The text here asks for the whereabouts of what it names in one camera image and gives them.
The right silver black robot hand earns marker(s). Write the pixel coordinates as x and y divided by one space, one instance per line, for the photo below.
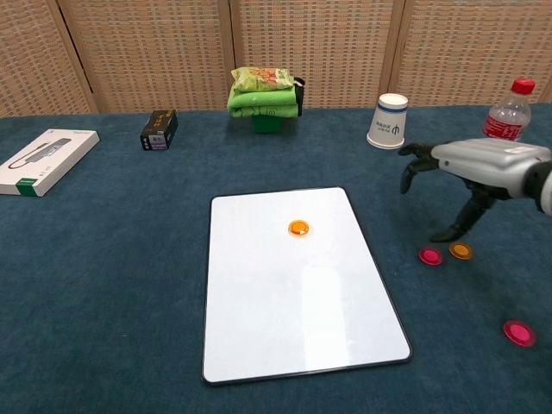
483 164

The round orange magnet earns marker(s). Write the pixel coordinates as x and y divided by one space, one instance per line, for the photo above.
460 251
298 227

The round pink magnet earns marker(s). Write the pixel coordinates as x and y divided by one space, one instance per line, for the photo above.
519 333
430 256

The upturned white paper cup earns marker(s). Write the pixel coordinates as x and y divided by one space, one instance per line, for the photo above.
387 125

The white magnetic board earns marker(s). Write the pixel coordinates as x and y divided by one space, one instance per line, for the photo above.
276 302

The clear bottle red cap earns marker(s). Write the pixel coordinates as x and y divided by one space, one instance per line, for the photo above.
506 121

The folded green towel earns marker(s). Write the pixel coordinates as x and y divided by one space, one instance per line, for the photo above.
259 103

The green snack bag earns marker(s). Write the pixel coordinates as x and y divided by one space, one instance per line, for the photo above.
261 79

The small black carton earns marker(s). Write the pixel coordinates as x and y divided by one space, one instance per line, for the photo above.
158 129

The woven folding screen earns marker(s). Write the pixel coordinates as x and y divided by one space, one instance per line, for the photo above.
164 52

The teal table mat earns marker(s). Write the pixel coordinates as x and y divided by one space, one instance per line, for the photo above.
108 280

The white product box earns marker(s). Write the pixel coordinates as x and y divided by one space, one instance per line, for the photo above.
43 164

